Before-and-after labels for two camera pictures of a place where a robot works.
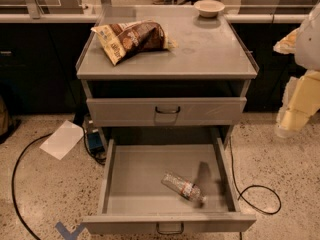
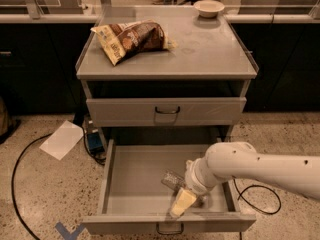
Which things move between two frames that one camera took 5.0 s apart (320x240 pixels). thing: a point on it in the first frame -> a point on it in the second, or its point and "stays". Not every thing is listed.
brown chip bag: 123,40 stays
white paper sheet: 63,140 stays
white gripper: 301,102 -> 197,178
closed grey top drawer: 162,112 stays
